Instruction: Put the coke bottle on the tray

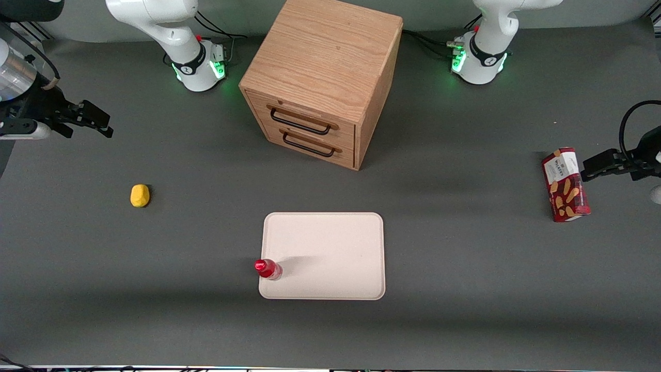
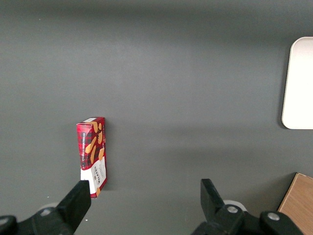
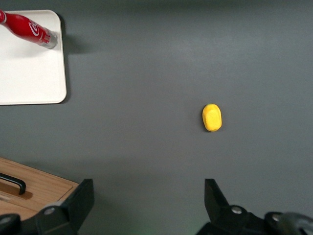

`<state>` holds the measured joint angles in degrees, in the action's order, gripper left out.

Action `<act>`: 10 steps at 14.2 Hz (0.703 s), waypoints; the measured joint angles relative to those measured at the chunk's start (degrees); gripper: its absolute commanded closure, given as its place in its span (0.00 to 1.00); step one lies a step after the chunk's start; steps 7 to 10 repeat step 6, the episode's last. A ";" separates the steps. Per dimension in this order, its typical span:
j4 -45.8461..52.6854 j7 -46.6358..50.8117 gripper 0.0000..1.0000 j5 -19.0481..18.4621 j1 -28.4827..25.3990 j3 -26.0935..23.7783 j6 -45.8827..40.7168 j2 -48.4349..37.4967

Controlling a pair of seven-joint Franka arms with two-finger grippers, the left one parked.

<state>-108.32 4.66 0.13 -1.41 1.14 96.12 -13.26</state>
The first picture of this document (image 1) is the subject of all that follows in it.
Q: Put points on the aluminium frame rail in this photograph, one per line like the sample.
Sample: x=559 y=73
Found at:
x=38 y=31
x=655 y=19

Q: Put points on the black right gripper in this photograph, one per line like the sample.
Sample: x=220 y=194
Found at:
x=42 y=107

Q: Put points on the beige plastic tray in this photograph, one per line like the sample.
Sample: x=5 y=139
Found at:
x=330 y=248

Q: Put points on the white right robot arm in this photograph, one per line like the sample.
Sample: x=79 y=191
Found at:
x=170 y=31

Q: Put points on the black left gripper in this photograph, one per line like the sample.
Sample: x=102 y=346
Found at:
x=642 y=156

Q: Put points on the yellow lemon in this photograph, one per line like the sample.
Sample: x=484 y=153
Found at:
x=140 y=196

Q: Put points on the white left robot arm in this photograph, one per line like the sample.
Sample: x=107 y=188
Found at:
x=488 y=46

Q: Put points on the wooden drawer cabinet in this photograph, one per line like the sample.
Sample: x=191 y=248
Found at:
x=325 y=51

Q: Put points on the red cookie box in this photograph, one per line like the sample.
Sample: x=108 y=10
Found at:
x=565 y=186

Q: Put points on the red coke bottle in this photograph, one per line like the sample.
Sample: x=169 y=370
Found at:
x=267 y=268

